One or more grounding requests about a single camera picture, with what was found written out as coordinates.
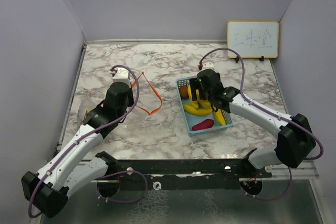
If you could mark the small framed whiteboard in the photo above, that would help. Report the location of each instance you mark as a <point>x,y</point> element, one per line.
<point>254,39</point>

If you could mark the brown kiwi fruit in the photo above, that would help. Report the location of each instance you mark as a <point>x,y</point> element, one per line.
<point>183,92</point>

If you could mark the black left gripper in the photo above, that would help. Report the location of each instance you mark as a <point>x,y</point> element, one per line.
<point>132,100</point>

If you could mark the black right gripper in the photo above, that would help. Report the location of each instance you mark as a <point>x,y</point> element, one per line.
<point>195,85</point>

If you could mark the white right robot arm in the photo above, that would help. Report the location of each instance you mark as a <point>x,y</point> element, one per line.
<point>293,133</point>

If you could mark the clear zip bag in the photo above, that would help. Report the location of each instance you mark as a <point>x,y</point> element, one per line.
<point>86,105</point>
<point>150,101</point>

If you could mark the single yellow banana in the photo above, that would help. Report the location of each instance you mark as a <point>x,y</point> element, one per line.
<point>219,117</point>

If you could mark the magenta sweet potato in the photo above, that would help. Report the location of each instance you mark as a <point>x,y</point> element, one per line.
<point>205,124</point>

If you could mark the light blue plastic basket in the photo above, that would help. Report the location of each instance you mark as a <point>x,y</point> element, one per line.
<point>199,118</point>

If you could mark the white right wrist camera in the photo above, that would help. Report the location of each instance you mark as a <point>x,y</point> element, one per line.
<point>206,65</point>

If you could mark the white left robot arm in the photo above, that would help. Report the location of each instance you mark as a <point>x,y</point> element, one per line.
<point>52,185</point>

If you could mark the clear zip top bag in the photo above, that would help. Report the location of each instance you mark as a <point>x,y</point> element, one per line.
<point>86,105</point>

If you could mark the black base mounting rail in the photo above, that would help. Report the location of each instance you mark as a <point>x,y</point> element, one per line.
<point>183,174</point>

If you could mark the yellow banana bunch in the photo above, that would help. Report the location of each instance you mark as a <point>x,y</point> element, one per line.
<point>198,107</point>

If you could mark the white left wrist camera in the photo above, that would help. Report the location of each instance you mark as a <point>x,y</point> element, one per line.
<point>120,75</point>

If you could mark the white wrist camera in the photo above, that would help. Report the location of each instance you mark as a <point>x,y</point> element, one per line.
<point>120,75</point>
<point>206,65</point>

